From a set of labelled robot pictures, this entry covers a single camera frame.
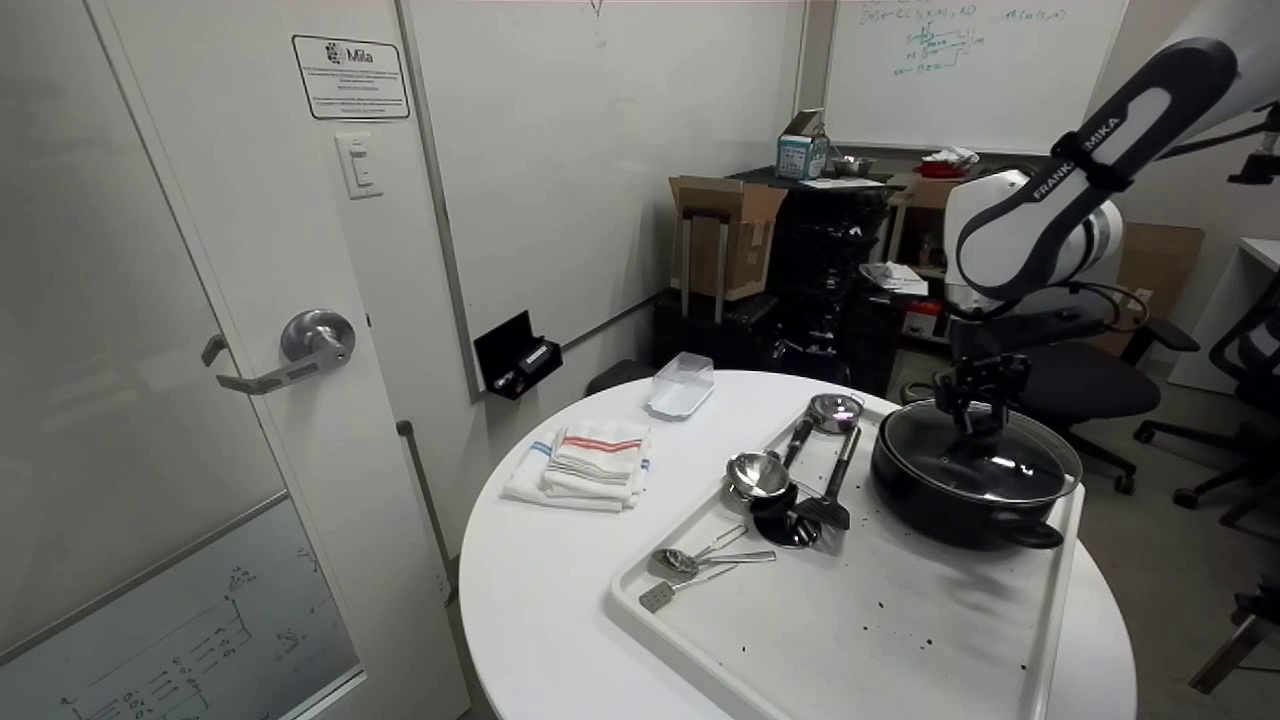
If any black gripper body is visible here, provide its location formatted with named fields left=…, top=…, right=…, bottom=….
left=932, top=349, right=1036, bottom=412

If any glass lid with black knob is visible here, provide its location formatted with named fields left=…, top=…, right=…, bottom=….
left=883, top=395, right=1079, bottom=503

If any black cooking pot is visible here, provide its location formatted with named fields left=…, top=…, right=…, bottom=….
left=869, top=395, right=1086, bottom=557

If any grey office chair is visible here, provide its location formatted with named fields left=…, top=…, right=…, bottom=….
left=953, top=284, right=1202, bottom=500

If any white paper stack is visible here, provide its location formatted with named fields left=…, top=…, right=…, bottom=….
left=856, top=261, right=932, bottom=301

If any wooden shelf unit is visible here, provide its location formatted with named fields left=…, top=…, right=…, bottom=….
left=879, top=178, right=968, bottom=353

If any black cabinet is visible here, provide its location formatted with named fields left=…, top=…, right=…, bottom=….
left=767, top=178, right=895, bottom=394

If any black plastic spoon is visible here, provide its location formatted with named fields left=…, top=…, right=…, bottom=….
left=752, top=482, right=827, bottom=553

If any flat cardboard sheet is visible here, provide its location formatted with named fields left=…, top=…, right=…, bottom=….
left=1086, top=222, right=1206, bottom=359

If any red item on shelf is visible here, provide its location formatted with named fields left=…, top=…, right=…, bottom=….
left=916, top=146, right=984, bottom=186

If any steel ladle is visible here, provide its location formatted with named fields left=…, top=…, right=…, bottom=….
left=721, top=403, right=820, bottom=512

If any white plastic tray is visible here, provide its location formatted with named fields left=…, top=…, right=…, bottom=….
left=599, top=395, right=1093, bottom=720

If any black office chair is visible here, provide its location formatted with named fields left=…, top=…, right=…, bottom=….
left=1131, top=282, right=1280, bottom=512

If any blue box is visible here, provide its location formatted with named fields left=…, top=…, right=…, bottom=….
left=776, top=108, right=835, bottom=186

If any open cardboard box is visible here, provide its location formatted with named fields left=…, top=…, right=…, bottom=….
left=669, top=173, right=792, bottom=312

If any whiteboard with green writing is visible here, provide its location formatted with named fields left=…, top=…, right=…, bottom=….
left=820, top=0, right=1135, bottom=164

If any steel spoon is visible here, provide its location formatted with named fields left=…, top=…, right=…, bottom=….
left=649, top=519, right=785, bottom=583

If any black chair base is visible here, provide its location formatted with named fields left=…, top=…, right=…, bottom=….
left=1188, top=580, right=1280, bottom=700

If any white cloth with red stripe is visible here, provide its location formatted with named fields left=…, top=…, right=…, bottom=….
left=549, top=428, right=650, bottom=490

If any plain white folded cloth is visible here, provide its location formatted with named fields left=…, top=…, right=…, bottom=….
left=500, top=440, right=649, bottom=518

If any black marker holder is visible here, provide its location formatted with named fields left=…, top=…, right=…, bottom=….
left=473, top=308, right=567, bottom=403

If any white door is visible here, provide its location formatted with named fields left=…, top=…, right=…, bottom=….
left=0, top=0, right=473, bottom=720

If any steel skimmer with black handle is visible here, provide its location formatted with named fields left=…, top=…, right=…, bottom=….
left=800, top=387, right=869, bottom=535

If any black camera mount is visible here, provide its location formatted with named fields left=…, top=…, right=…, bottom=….
left=1229, top=95, right=1280, bottom=190

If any large wall whiteboard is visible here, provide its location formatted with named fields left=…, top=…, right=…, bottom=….
left=396, top=0, right=820, bottom=402

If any white light switch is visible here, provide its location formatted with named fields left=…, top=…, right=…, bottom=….
left=330, top=134, right=387, bottom=204

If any silver door lever handle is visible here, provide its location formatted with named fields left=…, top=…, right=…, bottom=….
left=197, top=308, right=361, bottom=402

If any white printed wall sign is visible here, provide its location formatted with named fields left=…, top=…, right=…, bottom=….
left=288, top=34, right=416, bottom=126

